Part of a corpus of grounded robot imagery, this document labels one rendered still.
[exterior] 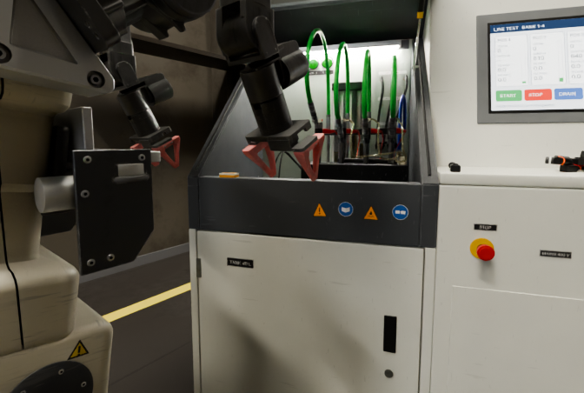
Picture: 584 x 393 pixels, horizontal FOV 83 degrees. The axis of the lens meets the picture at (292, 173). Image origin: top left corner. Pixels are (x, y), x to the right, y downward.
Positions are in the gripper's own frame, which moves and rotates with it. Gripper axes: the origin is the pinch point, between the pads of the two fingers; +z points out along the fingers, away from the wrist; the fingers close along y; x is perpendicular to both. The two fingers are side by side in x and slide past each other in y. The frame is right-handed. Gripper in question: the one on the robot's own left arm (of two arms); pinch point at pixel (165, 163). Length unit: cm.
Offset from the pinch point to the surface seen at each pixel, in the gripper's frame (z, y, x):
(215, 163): 10.6, 6.2, -18.1
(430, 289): 45, -58, -19
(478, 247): 34, -67, -26
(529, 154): 30, -74, -63
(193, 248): 28.6, 4.5, 2.5
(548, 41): 4, -76, -86
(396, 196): 22, -49, -27
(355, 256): 35, -40, -16
